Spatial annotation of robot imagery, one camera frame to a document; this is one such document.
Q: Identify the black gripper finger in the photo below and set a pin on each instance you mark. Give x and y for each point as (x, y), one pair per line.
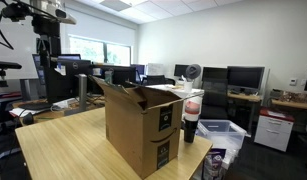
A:
(55, 46)
(44, 46)

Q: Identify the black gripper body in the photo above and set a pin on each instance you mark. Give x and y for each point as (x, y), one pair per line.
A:
(46, 26)

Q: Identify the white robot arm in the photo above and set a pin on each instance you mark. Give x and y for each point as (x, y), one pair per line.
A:
(53, 10)

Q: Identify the white filing cabinet red top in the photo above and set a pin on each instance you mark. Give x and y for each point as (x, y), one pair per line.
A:
(273, 130)

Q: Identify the office window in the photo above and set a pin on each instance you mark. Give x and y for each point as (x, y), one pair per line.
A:
(89, 50)

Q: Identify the black Dell monitor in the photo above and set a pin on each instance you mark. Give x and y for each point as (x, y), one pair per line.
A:
(71, 80)

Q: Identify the white window blind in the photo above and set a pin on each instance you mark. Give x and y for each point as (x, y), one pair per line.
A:
(99, 25)

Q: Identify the grey metal monitor stand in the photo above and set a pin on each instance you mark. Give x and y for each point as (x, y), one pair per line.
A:
(81, 93)

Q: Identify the black keyboard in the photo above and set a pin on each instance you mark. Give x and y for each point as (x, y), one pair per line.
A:
(34, 106)

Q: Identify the green bottle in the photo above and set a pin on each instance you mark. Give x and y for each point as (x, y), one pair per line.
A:
(108, 76)

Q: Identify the wooden side desk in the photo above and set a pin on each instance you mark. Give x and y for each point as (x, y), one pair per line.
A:
(56, 115)

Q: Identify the red black office chair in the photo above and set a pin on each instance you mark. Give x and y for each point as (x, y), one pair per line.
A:
(3, 106)

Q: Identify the black computer mouse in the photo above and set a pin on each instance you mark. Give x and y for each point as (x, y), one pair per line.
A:
(28, 119)

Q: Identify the white board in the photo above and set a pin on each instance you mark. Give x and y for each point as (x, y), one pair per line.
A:
(155, 69)

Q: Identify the brown cardboard shipping box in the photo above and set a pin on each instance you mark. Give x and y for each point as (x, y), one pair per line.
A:
(139, 133)

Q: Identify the white cup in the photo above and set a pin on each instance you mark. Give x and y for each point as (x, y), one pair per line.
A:
(188, 86)

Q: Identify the grey round fan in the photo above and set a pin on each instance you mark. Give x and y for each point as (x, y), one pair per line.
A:
(193, 71)

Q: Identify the black mesh office chair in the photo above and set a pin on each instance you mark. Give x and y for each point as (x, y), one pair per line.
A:
(213, 100)

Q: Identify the clear plastic storage bin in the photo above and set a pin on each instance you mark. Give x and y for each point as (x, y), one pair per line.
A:
(223, 133)

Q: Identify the large black computer monitor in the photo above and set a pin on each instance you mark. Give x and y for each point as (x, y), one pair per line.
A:
(245, 77)

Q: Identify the wooden office desk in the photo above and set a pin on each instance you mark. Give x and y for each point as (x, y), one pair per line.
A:
(244, 97)
(293, 104)

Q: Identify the purple snack bag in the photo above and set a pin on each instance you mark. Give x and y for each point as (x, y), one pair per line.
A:
(213, 165)

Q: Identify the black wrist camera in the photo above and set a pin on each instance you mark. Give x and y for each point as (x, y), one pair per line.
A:
(14, 11)

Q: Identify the black camera on tripod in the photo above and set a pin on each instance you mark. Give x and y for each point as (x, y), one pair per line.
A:
(6, 65)

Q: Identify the white wall thermostat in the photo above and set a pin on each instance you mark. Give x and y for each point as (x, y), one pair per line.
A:
(293, 82)

